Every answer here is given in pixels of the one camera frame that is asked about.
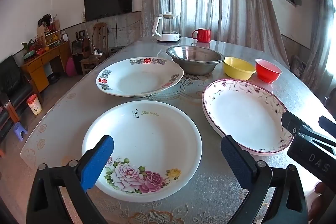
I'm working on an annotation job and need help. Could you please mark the red plastic bowl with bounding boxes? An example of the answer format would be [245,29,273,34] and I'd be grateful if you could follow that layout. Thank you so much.
[255,59,282,84]

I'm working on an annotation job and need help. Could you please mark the yellow plastic bowl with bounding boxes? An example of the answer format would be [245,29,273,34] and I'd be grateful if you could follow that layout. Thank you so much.
[223,57,256,81]

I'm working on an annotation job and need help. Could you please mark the white rose garden plate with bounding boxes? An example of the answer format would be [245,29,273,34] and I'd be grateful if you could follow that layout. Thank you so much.
[81,101,202,202]

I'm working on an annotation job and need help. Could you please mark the white plate red characters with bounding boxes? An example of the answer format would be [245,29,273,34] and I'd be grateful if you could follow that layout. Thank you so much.
[96,57,184,98]

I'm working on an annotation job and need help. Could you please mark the stainless steel bowl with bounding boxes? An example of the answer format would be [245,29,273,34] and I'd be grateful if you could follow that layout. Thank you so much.
[166,46,224,76]

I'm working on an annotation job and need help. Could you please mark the right hand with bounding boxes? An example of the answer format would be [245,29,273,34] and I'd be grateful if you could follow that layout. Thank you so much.
[308,182,334,223]

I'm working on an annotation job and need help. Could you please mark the white plate purple floral rim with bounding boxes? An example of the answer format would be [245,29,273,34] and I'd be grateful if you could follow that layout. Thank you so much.
[202,79,293,156]

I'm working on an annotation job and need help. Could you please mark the purple plastic stool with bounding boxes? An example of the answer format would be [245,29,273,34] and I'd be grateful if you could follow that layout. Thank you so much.
[13,122,28,141]

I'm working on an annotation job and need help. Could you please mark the white red trash bin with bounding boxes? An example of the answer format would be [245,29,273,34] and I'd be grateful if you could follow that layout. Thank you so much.
[26,94,42,115]

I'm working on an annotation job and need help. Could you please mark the black armchair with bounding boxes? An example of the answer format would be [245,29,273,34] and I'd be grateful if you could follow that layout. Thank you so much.
[0,56,33,107]

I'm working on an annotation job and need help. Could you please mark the orange wooden cabinet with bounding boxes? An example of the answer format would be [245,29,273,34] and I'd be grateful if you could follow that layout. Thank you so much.
[21,42,71,92]

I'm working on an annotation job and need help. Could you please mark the side window curtain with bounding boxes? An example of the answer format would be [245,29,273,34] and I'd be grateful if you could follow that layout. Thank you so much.
[301,0,334,90]

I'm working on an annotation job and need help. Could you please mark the red mug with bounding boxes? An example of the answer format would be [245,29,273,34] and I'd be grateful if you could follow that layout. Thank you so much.
[191,28,211,43]

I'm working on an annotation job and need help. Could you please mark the wooden chair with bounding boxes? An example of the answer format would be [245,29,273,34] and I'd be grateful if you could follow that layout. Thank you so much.
[80,22,109,75]

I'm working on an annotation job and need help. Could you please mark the white glass electric kettle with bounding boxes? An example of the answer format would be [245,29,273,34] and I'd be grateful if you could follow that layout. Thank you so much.
[152,12,180,43]

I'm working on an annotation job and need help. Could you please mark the black wall television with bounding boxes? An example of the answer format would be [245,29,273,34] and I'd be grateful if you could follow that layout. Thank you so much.
[84,0,132,21]

